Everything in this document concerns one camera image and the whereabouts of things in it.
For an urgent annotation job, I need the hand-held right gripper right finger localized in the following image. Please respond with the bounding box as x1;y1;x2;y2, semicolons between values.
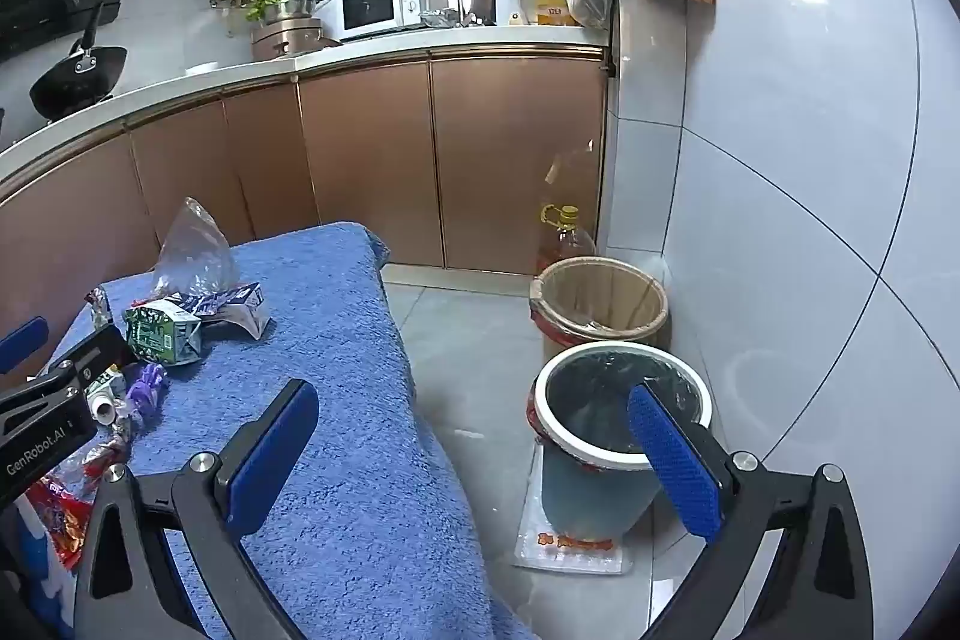
627;383;875;640

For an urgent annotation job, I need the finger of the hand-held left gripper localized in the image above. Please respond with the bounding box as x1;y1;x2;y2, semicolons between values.
0;316;50;375
45;325;140;390

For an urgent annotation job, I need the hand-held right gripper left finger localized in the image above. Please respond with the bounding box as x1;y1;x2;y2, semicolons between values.
73;377;320;640

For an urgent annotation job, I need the crushed clear plastic bottle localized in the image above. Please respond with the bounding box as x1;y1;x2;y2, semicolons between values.
64;426;132;483

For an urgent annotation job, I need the green pouch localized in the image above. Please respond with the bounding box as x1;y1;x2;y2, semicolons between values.
122;299;203;367

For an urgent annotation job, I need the blue bin with white rim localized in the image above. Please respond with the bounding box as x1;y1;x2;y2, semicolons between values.
529;342;713;536

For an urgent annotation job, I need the silver foil wrapper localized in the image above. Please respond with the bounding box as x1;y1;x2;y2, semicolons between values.
85;284;113;330

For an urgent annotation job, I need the green white carton white cap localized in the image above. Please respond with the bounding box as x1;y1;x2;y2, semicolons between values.
84;364;128;427

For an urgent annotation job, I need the purple crumpled wrapper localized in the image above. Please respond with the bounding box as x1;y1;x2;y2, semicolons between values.
124;362;170;423

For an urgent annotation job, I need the red snack bag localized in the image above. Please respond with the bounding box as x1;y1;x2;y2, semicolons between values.
22;467;95;570

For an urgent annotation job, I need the blue white plastic packet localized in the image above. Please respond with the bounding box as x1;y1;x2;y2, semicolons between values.
0;505;76;640

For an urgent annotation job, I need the blue terry towel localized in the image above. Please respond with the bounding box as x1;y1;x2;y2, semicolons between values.
22;221;526;640

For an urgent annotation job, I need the clear crumpled plastic bag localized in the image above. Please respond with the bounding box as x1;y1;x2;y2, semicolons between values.
152;197;239;300

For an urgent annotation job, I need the purple white flattened carton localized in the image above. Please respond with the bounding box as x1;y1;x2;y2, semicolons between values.
176;281;272;338

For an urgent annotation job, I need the brown bin with liner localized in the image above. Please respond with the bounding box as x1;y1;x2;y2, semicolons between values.
529;257;670;356

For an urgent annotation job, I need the cooking oil bottle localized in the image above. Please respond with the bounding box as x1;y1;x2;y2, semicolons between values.
536;203;597;277

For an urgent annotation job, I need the black wok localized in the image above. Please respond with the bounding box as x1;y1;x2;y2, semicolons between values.
28;0;128;120

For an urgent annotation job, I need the brown kitchen cabinet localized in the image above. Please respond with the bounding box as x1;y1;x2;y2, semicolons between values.
0;25;612;378

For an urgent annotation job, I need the brown cooking pot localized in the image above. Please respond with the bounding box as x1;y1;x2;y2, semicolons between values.
250;17;342;60

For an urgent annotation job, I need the steel saucepan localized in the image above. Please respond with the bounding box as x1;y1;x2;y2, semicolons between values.
262;0;335;22

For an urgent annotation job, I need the white microwave oven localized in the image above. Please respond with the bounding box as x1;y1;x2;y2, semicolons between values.
336;0;421;41

